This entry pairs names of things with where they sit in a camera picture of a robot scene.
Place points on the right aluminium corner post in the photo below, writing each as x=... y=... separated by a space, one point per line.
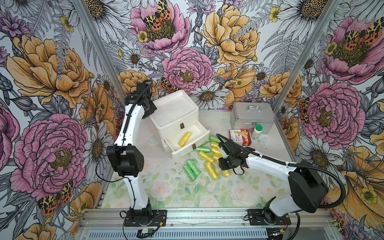
x=319 y=27

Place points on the white drawer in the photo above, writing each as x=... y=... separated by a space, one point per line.
x=199 y=135

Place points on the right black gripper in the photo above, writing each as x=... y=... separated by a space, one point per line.
x=223 y=167

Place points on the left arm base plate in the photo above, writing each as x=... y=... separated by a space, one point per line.
x=143 y=218

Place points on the red white cardboard box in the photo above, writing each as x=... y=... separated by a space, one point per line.
x=241 y=137

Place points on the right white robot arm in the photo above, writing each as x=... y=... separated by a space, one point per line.
x=307 y=188

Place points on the white bottle green cap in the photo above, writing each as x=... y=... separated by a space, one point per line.
x=257 y=131

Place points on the aluminium front rail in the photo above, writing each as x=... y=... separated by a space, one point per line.
x=195 y=218

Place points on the left aluminium corner post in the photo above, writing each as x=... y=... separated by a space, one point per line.
x=97 y=41

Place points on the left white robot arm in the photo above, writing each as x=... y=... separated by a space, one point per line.
x=125 y=157

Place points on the silver metal case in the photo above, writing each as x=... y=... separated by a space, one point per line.
x=250 y=115

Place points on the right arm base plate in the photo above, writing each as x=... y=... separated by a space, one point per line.
x=261 y=217

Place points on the white drawer cabinet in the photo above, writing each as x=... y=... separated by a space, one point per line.
x=174 y=112

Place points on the aluminium corner post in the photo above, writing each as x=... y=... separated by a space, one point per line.
x=97 y=41
x=319 y=27

